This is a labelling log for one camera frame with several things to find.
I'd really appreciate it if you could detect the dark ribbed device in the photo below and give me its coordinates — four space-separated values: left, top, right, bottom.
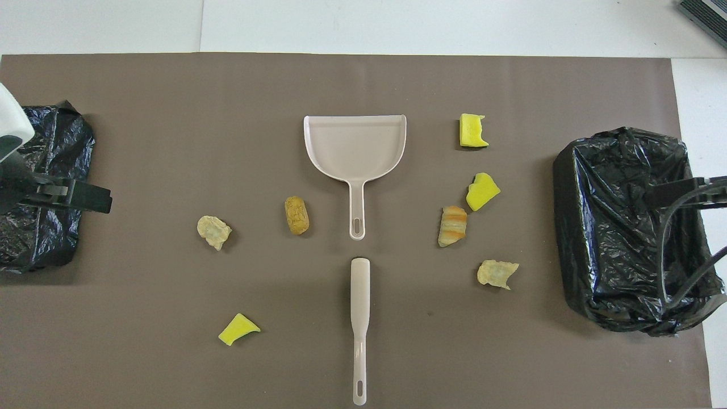
677 0 727 34

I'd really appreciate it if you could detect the striped toy croissant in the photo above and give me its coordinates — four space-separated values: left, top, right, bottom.
437 206 469 248

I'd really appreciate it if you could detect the brown table mat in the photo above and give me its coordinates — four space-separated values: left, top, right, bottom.
0 53 712 409

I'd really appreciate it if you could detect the open bin with black bag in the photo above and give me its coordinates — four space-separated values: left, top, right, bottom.
553 126 727 337

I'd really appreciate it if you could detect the brown fried nugget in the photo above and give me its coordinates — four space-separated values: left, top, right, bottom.
284 195 311 236

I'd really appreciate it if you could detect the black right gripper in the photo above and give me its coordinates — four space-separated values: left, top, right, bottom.
644 176 727 210

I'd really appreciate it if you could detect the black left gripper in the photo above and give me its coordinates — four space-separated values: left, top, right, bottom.
0 151 113 217

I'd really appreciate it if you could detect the beige hand brush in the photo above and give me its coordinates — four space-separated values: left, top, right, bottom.
350 257 371 406

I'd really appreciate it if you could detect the notched rectangular yellow sponge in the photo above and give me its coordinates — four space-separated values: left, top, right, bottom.
459 113 490 149

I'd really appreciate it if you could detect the irregular yellow sponge chunk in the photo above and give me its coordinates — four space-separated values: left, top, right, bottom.
466 172 502 212

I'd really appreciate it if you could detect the bin wrapped in black bag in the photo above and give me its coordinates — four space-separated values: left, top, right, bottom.
0 101 97 275

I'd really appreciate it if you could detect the beige plastic dustpan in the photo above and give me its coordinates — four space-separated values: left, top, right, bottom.
303 114 408 241

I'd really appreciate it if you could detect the pale toy dumpling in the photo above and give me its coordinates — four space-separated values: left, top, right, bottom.
477 260 520 291
197 215 233 251

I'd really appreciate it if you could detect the small yellow sponge wedge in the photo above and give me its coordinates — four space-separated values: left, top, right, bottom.
218 313 262 347

